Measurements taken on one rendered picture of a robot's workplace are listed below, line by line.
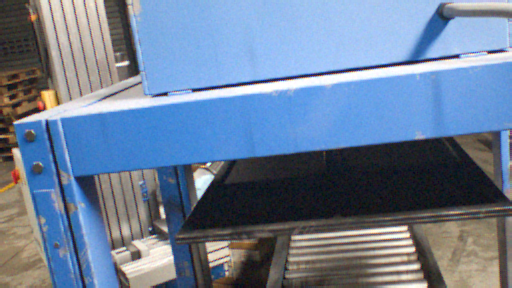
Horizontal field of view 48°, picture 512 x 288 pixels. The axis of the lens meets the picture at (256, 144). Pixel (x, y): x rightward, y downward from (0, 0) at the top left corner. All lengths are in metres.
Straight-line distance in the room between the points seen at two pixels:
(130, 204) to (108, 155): 1.71
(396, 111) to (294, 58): 0.20
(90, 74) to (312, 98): 1.75
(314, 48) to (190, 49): 0.20
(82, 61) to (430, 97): 1.85
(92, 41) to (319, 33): 1.69
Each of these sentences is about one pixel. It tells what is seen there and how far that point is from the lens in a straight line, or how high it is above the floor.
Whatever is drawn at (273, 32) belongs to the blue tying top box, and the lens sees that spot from 0.93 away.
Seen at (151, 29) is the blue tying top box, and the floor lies 1.66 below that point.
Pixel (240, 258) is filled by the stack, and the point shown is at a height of 0.32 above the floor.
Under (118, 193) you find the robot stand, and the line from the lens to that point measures 2.58.
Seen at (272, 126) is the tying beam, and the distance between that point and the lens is 0.83.
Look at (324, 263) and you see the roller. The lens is 2.02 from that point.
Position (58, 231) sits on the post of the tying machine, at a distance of 0.98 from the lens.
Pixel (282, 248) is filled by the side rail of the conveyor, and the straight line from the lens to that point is 2.16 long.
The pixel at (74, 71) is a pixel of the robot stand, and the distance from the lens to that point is 2.49.
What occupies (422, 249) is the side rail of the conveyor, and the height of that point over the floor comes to 0.80.
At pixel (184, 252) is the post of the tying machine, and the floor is 1.05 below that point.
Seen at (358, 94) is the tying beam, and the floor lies 1.53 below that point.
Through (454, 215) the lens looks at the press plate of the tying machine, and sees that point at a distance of 0.95.
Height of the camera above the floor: 1.66
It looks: 13 degrees down
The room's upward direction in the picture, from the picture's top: 8 degrees counter-clockwise
